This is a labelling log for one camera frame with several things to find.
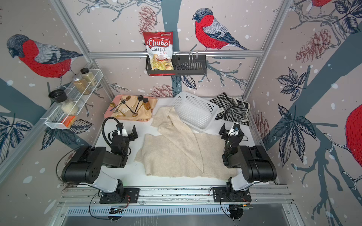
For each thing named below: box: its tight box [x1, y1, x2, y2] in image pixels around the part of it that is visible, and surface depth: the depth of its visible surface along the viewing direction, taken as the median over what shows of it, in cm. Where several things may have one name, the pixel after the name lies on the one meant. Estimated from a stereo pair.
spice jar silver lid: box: [72, 74, 91, 96], surface depth 78 cm
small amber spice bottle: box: [142, 97, 152, 111], surface depth 110 cm
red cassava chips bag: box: [142, 31, 176, 76], surface depth 85 cm
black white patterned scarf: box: [209, 92, 250, 126], surface depth 106 cm
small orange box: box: [60, 115, 76, 130], surface depth 67 cm
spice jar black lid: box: [80, 67, 98, 87], surface depth 83 cm
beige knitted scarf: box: [134, 106, 237, 180], surface depth 90 cm
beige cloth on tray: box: [111, 95, 158, 120], surface depth 116 cm
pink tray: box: [103, 94, 158, 122], surface depth 116 cm
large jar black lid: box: [48, 88, 79, 116], surface depth 67 cm
